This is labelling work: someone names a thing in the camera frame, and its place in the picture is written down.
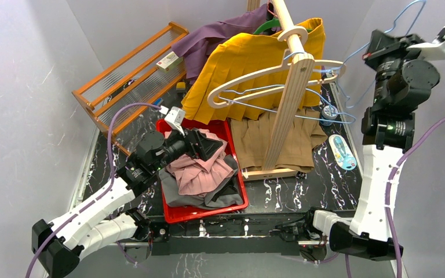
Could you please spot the red plastic tray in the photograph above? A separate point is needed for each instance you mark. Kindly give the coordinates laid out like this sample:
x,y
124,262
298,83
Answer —
x,y
186,213

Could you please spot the orange wooden shoe rack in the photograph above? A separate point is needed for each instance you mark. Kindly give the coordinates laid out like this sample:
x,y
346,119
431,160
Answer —
x,y
135,78

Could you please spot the round blue white tin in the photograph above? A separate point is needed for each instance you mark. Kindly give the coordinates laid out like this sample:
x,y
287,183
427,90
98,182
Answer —
x,y
328,115

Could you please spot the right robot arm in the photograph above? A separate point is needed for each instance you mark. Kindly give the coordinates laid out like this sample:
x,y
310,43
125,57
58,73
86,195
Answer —
x,y
404,79

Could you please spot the grey pleated skirt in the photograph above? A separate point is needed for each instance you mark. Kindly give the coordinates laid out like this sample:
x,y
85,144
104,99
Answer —
x,y
225,195

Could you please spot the mustard yellow garment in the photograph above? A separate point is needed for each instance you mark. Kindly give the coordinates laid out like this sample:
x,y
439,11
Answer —
x,y
243,54

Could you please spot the purple garment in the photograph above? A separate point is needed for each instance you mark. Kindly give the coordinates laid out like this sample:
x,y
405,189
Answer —
x,y
196,47

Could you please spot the small yellow black object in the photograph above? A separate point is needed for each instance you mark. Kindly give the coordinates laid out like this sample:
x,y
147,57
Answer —
x,y
181,87

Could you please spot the black metal base frame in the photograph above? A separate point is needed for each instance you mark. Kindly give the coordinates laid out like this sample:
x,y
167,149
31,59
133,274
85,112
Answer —
x,y
240,233

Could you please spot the pink ruffled garment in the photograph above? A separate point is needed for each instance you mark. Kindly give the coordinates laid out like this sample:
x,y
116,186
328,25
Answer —
x,y
199,177

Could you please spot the wooden clothes rack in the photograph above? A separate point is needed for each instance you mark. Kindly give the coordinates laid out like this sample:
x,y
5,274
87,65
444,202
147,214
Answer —
x,y
300,71

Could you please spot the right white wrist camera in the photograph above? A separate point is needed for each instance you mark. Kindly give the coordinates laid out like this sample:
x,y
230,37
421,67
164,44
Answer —
x,y
432,51

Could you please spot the green hanger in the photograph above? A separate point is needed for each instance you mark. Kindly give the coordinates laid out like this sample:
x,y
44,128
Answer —
x,y
268,25

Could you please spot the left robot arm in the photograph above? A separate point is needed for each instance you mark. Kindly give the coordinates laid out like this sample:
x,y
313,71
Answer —
x,y
60,245

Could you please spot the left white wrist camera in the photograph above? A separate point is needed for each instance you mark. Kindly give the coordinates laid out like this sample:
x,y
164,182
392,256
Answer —
x,y
174,117

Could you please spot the khaki tan garment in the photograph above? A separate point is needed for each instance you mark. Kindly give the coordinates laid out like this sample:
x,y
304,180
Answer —
x,y
252,141

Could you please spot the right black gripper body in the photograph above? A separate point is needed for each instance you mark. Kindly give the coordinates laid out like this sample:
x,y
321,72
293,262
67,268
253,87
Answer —
x,y
386,57

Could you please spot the small white box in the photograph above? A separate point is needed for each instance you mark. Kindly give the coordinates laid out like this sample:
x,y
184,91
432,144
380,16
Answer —
x,y
170,61

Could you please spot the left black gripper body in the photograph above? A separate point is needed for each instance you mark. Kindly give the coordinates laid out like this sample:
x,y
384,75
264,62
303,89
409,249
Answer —
x,y
191,141

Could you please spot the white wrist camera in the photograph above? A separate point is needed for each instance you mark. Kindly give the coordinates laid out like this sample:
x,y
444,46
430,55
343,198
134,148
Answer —
x,y
432,51
174,117

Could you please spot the small blue object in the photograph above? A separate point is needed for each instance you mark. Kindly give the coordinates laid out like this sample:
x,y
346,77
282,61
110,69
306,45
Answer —
x,y
158,103

